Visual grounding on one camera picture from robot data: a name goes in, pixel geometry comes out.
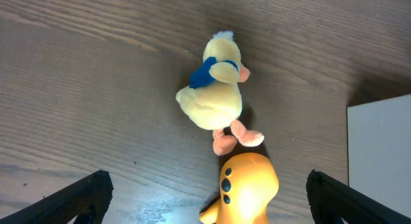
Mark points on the white cardboard box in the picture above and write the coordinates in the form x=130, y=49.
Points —
x=379, y=151

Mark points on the orange rubber dinosaur toy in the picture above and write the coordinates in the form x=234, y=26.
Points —
x=248, y=182

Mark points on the yellow plush duck toy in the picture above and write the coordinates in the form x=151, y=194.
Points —
x=213, y=101

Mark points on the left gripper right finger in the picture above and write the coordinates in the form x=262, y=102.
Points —
x=332, y=202

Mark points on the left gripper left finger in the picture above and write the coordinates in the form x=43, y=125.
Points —
x=85, y=201

